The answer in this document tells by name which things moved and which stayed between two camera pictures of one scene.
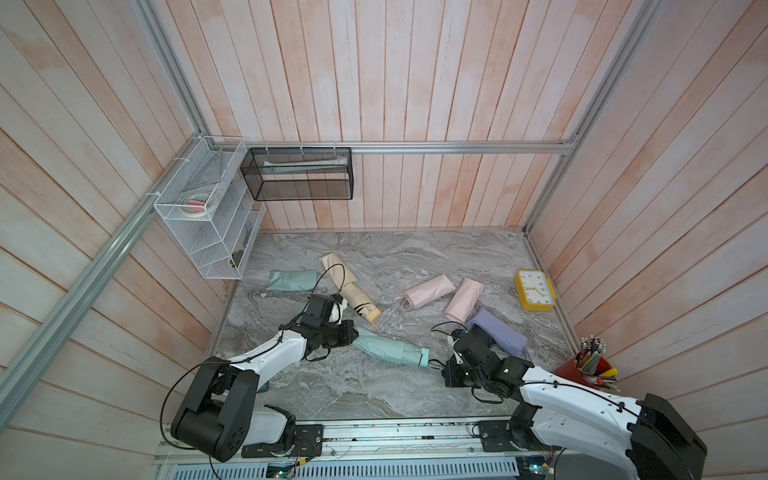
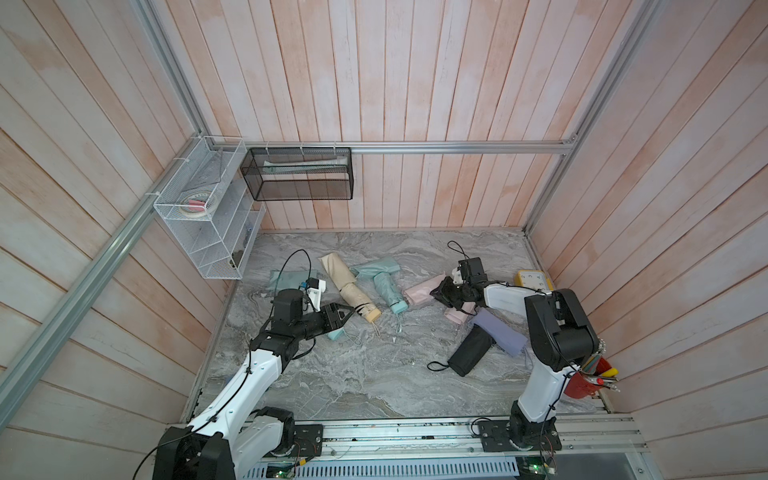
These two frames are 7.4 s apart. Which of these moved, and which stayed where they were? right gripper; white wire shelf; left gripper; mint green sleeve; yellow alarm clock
Moved: left gripper; right gripper
Stayed: white wire shelf; mint green sleeve; yellow alarm clock
